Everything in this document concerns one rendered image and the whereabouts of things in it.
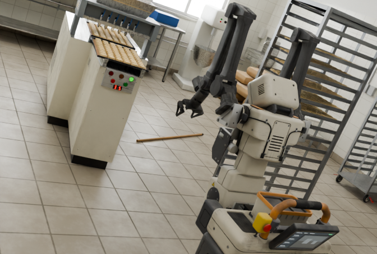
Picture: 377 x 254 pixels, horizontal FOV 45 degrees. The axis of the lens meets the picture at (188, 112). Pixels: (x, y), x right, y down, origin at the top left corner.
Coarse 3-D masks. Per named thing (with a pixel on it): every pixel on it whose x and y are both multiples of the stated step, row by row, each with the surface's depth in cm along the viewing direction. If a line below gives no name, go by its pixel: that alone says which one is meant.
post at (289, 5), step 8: (288, 0) 347; (288, 8) 347; (280, 24) 350; (280, 32) 353; (272, 40) 355; (272, 48) 356; (264, 56) 359; (264, 64) 359; (224, 152) 381; (216, 168) 387; (216, 176) 387
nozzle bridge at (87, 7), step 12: (84, 0) 380; (84, 12) 392; (96, 12) 395; (108, 12) 398; (120, 12) 392; (72, 24) 398; (108, 24) 397; (132, 24) 407; (144, 24) 410; (156, 24) 405; (144, 36) 409; (156, 36) 409; (144, 48) 423
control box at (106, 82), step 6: (108, 72) 335; (114, 72) 336; (120, 72) 337; (108, 78) 337; (114, 78) 338; (120, 78) 339; (126, 78) 340; (102, 84) 337; (108, 84) 338; (114, 84) 339; (120, 84) 341; (132, 84) 343; (120, 90) 342; (126, 90) 344; (132, 90) 345
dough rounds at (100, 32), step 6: (90, 24) 434; (96, 24) 445; (90, 30) 413; (96, 30) 425; (102, 30) 424; (108, 30) 442; (114, 30) 450; (102, 36) 396; (108, 36) 407; (114, 36) 418; (120, 36) 429; (120, 42) 408; (126, 42) 415
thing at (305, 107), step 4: (304, 104) 370; (308, 104) 378; (304, 108) 352; (308, 108) 361; (312, 108) 367; (316, 108) 374; (312, 112) 350; (316, 112) 358; (320, 112) 367; (324, 112) 371; (324, 116) 354; (328, 116) 360
